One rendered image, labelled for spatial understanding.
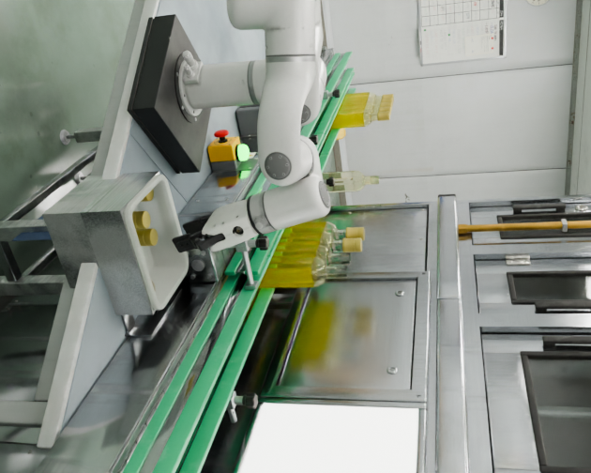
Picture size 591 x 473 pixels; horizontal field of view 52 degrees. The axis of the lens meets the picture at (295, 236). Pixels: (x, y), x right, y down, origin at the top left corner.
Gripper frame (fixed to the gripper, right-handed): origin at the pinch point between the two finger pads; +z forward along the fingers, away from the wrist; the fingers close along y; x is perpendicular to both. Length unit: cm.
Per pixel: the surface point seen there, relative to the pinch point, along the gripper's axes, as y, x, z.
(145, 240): -1.7, 2.3, 8.0
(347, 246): 31.5, -27.7, -17.7
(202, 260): 8.1, -9.6, 5.4
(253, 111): 76, 1, 8
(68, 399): -30.3, -9.4, 16.8
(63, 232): -10.6, 12.1, 15.8
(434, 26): 604, -98, -13
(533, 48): 605, -157, -101
